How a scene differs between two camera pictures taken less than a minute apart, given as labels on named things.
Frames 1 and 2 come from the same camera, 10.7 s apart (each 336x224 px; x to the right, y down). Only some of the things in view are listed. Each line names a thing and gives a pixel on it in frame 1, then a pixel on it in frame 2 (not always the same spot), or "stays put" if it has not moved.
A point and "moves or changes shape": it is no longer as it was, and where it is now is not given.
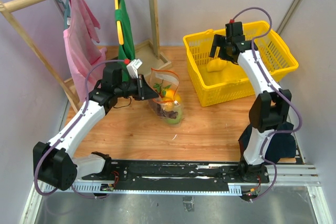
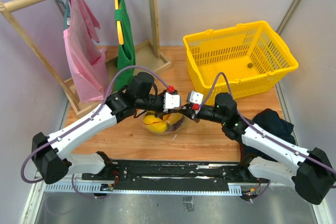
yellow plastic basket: (230, 83) stays put
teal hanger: (66, 14) stays put
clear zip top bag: (168, 105) to (163, 123)
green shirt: (126, 50) stays put
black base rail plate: (176, 177) stays put
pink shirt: (81, 49) stays put
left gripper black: (144, 91) to (163, 112)
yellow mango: (216, 64) to (156, 125)
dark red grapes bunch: (170, 114) moves or changes shape
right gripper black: (218, 40) to (190, 113)
